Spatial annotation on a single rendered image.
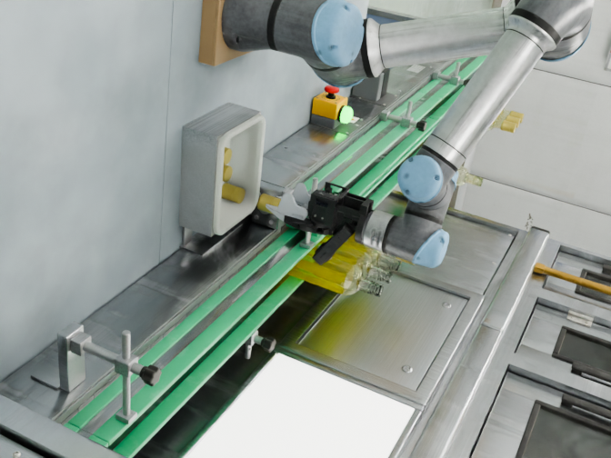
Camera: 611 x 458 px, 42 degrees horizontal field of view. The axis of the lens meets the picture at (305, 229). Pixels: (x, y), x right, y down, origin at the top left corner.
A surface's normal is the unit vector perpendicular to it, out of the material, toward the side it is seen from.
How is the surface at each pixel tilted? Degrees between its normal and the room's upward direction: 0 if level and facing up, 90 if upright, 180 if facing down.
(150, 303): 90
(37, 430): 90
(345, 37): 6
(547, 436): 90
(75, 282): 0
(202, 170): 90
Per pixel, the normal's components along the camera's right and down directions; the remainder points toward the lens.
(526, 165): -0.44, 0.40
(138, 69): 0.89, 0.31
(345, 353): 0.11, -0.86
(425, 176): -0.29, -0.11
